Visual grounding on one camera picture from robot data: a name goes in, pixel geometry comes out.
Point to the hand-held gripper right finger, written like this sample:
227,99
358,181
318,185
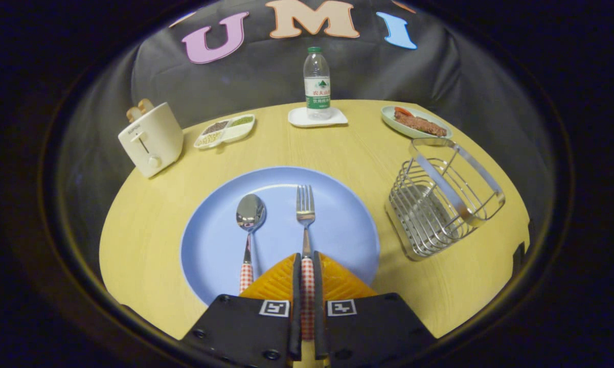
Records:
319,286

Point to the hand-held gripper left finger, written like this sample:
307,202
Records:
296,286

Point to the light blue round plate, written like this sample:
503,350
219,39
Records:
337,230

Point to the white divided dish of grains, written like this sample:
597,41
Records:
235,133

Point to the white square coaster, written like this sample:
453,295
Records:
296,118

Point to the pale green oval plate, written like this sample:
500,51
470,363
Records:
388,117

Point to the brown meat steak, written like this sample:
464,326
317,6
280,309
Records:
419,123

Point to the clear plastic water bottle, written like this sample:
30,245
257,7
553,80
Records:
317,94

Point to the red tomato slice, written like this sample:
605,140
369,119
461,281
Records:
403,110

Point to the cream white toaster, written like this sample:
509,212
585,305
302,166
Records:
153,138

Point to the black backdrop cloth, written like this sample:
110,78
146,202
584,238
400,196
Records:
266,76

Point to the toast slice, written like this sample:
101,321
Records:
133,113
146,106

